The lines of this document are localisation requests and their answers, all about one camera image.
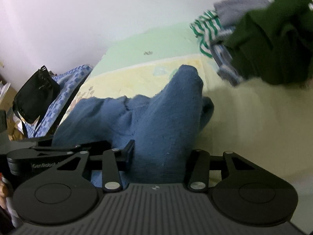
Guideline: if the blue fleece garment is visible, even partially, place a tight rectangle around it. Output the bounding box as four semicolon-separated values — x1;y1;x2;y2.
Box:
52;65;214;184

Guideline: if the blue checkered blanket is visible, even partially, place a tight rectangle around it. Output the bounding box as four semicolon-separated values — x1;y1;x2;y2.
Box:
25;65;93;138

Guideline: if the pastel patterned bed sheet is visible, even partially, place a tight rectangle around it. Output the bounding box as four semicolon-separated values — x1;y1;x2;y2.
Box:
57;22;313;233

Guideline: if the black bag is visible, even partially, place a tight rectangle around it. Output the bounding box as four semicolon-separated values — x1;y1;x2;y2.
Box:
12;66;60;137

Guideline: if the dark green garment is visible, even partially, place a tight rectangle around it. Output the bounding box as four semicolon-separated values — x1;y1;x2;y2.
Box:
223;0;312;85

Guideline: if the green white striped garment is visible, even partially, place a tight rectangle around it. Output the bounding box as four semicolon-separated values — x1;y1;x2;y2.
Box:
189;10;222;58

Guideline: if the grey blue garment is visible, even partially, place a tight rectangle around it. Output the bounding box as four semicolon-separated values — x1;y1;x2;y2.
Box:
210;0;270;86

